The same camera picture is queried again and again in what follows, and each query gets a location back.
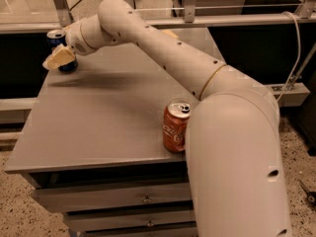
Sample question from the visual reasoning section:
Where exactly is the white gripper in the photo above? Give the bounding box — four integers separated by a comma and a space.
42, 19, 97, 70

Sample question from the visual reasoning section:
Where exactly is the blue pepsi can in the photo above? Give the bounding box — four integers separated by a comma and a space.
46, 29, 78, 73

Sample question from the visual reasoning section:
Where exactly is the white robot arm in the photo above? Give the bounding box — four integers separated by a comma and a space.
43, 0, 292, 237

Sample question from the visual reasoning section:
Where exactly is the red coca-cola can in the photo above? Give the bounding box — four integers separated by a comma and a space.
162, 98, 192, 153

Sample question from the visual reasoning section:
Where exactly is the grey drawer cabinet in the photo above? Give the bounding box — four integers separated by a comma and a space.
4, 28, 273, 237

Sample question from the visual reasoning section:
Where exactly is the yellow sponge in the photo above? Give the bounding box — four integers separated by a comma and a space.
162, 30, 179, 39

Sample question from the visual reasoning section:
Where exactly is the top grey drawer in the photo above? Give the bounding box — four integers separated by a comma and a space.
32, 180, 191, 212

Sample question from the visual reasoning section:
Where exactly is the grey drawer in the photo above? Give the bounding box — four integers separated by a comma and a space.
32, 180, 191, 212
64, 208, 196, 231
82, 222, 198, 237

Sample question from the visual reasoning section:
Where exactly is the middle grey drawer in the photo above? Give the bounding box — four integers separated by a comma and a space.
64, 208, 196, 231

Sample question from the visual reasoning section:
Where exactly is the bottom grey drawer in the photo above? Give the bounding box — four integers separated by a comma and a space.
82, 222, 198, 237

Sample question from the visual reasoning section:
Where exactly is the black tool on floor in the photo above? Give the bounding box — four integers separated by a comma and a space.
299, 181, 316, 206

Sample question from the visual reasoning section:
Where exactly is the white cable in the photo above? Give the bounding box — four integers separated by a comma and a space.
276, 11, 302, 104

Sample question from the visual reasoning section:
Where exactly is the metal railing frame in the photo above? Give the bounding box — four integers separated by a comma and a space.
1, 0, 315, 32

